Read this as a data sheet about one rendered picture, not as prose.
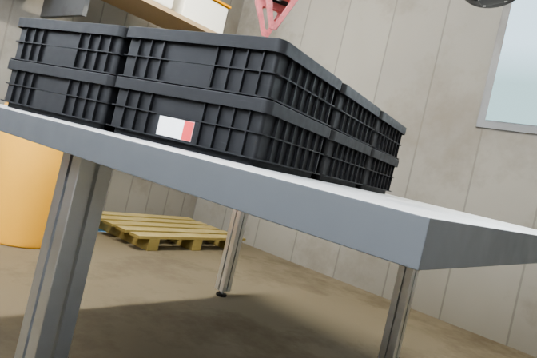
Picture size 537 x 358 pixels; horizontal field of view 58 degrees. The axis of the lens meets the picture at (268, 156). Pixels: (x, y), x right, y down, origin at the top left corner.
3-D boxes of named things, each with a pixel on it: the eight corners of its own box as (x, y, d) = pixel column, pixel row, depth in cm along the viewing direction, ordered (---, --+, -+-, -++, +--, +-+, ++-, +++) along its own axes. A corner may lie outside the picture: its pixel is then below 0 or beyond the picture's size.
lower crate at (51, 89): (187, 149, 130) (197, 105, 131) (100, 129, 104) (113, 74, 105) (89, 125, 150) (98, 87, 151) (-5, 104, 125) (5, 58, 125)
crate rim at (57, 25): (205, 73, 131) (207, 65, 131) (121, 36, 105) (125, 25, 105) (105, 60, 151) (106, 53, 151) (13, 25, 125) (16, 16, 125)
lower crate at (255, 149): (321, 180, 110) (334, 129, 110) (254, 166, 84) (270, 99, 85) (188, 149, 130) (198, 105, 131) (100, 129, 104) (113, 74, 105)
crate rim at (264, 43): (342, 93, 111) (344, 82, 111) (281, 51, 85) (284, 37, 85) (205, 73, 131) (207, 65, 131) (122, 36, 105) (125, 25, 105)
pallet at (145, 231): (187, 228, 427) (189, 216, 427) (247, 252, 380) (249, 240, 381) (73, 220, 344) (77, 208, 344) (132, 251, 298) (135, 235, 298)
